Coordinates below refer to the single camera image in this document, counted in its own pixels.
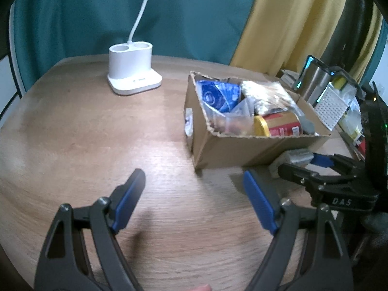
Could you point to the white desk lamp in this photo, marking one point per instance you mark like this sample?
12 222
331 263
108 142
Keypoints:
129 64

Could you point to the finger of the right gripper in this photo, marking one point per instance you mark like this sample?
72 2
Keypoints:
330 160
310 180

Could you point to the stainless steel tumbler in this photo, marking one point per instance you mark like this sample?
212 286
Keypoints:
313 80

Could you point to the white perforated plastic basket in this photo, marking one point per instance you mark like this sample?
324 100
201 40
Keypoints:
330 107

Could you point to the open cardboard box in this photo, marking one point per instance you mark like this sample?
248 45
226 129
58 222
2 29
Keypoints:
215 150

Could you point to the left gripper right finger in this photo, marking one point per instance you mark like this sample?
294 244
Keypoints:
324 263

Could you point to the teal curtain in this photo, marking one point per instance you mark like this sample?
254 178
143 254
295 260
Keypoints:
46 31

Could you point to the bag of cotton swabs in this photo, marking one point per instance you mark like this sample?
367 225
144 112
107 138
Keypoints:
269 98

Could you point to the small clear zip bag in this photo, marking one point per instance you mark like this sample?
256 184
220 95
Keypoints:
238 122

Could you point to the blue tissue pack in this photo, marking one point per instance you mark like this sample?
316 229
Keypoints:
222 96

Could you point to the clear plastic bag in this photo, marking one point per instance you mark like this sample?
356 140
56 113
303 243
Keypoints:
352 113

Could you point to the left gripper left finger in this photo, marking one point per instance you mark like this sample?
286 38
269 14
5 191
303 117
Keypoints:
64 264

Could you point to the yellow curtain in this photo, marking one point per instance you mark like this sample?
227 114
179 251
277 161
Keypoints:
282 33

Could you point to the yellow green sponge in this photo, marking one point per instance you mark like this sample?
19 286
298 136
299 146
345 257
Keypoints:
338 82

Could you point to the yellow tissue pack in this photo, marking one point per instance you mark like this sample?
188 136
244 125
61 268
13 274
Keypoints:
353 131

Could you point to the grey cloth on basket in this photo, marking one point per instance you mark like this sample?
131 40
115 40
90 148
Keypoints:
337 70

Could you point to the red gold tin can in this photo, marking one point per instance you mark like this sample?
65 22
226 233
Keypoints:
281 124

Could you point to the red book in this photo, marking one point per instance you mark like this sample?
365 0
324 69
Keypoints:
361 147

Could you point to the grey knitted glove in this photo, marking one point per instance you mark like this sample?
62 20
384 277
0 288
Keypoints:
308 127

